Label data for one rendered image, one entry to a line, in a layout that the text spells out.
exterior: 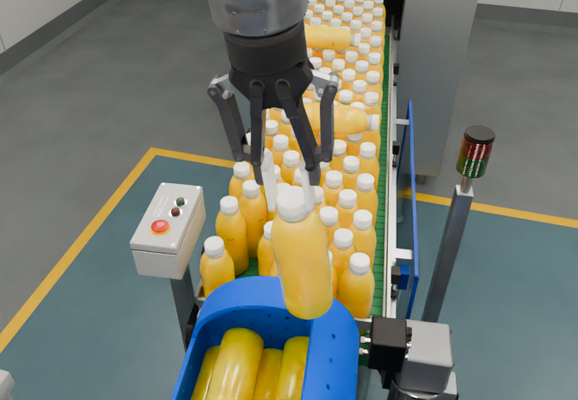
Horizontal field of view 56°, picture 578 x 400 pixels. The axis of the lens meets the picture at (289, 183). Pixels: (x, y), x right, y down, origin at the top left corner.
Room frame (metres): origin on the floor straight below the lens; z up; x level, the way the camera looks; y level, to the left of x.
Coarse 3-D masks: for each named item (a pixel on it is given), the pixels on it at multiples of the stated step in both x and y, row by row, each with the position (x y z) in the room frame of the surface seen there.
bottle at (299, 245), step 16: (272, 224) 0.49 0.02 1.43; (288, 224) 0.47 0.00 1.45; (304, 224) 0.47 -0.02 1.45; (320, 224) 0.49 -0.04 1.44; (272, 240) 0.48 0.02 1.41; (288, 240) 0.46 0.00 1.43; (304, 240) 0.46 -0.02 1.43; (320, 240) 0.47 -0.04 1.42; (288, 256) 0.46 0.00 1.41; (304, 256) 0.46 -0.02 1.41; (320, 256) 0.47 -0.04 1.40; (288, 272) 0.46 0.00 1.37; (304, 272) 0.46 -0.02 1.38; (320, 272) 0.47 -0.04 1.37; (288, 288) 0.47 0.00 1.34; (304, 288) 0.46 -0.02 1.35; (320, 288) 0.47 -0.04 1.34; (288, 304) 0.47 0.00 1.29; (304, 304) 0.46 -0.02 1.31; (320, 304) 0.47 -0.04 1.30
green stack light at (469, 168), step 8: (464, 160) 0.93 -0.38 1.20; (472, 160) 0.92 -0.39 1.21; (480, 160) 0.92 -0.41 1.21; (488, 160) 0.93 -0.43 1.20; (456, 168) 0.95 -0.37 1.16; (464, 168) 0.92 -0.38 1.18; (472, 168) 0.92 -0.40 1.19; (480, 168) 0.92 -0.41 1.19; (472, 176) 0.92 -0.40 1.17; (480, 176) 0.92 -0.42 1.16
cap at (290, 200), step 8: (280, 192) 0.50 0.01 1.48; (288, 192) 0.50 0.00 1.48; (296, 192) 0.50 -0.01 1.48; (280, 200) 0.48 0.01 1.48; (288, 200) 0.48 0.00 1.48; (296, 200) 0.48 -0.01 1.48; (280, 208) 0.47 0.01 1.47; (288, 208) 0.47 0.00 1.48; (296, 208) 0.47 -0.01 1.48; (304, 208) 0.48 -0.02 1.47; (288, 216) 0.47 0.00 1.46; (296, 216) 0.47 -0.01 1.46
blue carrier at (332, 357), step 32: (224, 288) 0.57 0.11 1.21; (256, 288) 0.55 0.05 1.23; (224, 320) 0.58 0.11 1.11; (256, 320) 0.57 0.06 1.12; (288, 320) 0.57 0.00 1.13; (320, 320) 0.51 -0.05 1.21; (352, 320) 0.55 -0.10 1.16; (192, 352) 0.52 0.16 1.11; (320, 352) 0.45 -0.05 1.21; (352, 352) 0.49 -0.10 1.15; (192, 384) 0.49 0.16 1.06; (320, 384) 0.40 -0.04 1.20; (352, 384) 0.44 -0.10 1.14
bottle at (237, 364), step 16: (224, 336) 0.53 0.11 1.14; (240, 336) 0.52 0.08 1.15; (256, 336) 0.53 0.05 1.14; (224, 352) 0.49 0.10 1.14; (240, 352) 0.49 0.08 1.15; (256, 352) 0.50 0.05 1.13; (224, 368) 0.46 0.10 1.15; (240, 368) 0.46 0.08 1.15; (256, 368) 0.48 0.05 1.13; (224, 384) 0.44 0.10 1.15; (240, 384) 0.44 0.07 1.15
